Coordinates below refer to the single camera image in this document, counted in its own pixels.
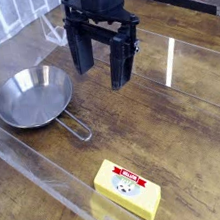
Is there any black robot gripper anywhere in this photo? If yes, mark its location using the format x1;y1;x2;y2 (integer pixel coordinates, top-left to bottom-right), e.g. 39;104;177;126
61;0;139;91

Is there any yellow butter block toy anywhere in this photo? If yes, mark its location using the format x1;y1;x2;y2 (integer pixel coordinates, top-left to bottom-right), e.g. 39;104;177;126
94;159;161;220

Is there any silver metal frying pan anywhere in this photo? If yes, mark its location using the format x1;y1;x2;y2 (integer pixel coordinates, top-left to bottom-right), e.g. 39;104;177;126
0;65;93;142

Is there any black bar on table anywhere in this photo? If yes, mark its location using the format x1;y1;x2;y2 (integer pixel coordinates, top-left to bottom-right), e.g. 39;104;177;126
151;0;217;15

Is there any clear acrylic tray wall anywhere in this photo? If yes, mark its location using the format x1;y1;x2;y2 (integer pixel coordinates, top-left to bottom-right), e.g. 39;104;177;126
0;0;220;220

